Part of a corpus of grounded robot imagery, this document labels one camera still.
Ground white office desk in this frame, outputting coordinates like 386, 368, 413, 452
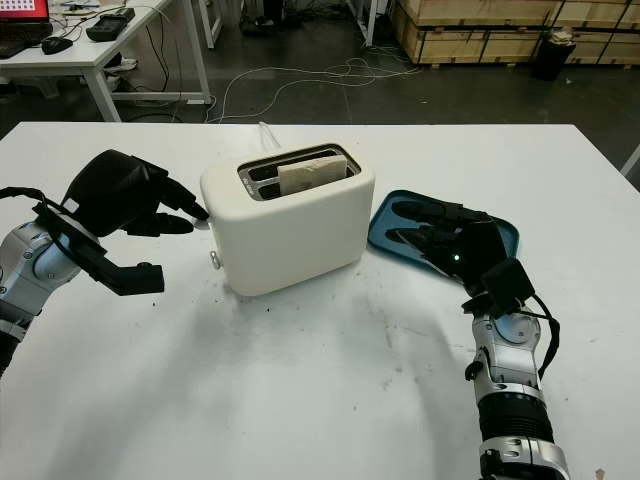
0, 0, 214, 124

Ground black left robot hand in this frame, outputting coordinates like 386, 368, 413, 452
62, 148, 211, 239

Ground person legs dark shoes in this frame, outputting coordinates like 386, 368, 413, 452
242, 0, 286, 36

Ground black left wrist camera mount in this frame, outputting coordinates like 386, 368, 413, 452
32, 197, 166, 297

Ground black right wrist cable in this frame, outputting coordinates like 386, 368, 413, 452
519, 294, 561, 381

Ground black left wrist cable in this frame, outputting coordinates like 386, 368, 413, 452
0, 186, 49, 211

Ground white two-slot toaster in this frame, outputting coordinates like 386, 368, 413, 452
199, 142, 377, 298

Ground white table leg frame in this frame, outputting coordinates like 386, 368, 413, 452
199, 0, 225, 50
349, 0, 389, 49

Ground black trash bin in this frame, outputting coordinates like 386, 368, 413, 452
530, 27, 577, 81

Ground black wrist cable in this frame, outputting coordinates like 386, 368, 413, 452
0, 186, 49, 211
519, 294, 561, 381

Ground white cable on floor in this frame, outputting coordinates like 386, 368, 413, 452
205, 55, 424, 124

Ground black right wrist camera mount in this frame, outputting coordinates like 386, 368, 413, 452
459, 258, 534, 319

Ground black computer mouse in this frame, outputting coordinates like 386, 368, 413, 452
40, 35, 75, 55

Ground white bread slice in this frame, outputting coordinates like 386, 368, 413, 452
278, 154, 347, 196

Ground plywood crate stack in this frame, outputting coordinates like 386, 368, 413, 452
392, 0, 640, 66

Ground black laptop red screen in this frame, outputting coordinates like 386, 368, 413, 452
0, 0, 54, 59

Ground white toaster power cord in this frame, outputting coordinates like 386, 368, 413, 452
257, 122, 284, 151

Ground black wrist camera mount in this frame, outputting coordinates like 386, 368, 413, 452
459, 258, 534, 319
32, 197, 166, 297

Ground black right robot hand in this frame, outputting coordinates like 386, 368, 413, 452
385, 199, 509, 296

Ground blue plastic tray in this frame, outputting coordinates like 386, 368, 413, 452
367, 188, 521, 274

